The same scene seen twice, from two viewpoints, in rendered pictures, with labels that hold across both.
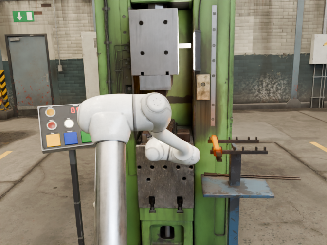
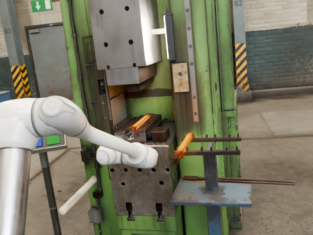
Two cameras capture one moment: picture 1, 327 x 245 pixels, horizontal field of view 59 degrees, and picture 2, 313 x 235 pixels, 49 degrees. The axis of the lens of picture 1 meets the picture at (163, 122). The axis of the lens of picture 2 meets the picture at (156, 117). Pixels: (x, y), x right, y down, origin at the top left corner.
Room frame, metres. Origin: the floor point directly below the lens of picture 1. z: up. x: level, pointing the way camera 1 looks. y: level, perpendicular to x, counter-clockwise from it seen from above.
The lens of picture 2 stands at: (-0.03, -0.50, 1.50)
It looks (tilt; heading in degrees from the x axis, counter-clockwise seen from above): 13 degrees down; 11
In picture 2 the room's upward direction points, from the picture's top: 6 degrees counter-clockwise
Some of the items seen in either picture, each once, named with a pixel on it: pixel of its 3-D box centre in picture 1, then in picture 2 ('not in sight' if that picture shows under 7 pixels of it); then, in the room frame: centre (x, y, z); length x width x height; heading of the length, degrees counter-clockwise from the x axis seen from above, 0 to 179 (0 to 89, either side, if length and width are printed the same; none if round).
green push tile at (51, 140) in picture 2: (87, 136); (53, 138); (1.75, 0.47, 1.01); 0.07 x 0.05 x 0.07; 111
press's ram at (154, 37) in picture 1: (162, 43); (135, 31); (2.08, -0.01, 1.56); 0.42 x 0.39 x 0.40; 176
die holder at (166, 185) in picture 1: (167, 162); (152, 164); (2.09, -0.02, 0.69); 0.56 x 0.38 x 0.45; 176
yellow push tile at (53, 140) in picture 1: (53, 140); not in sight; (1.68, 0.66, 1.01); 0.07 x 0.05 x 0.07; 111
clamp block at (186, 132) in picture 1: (183, 135); (160, 134); (1.92, -0.13, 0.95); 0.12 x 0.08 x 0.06; 176
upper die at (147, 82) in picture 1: (157, 80); (133, 72); (2.08, 0.03, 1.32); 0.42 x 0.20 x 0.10; 176
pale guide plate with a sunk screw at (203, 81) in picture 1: (203, 87); (180, 77); (1.98, -0.28, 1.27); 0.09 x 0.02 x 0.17; 86
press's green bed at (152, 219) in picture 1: (168, 217); (159, 225); (2.09, -0.02, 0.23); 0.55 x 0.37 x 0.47; 176
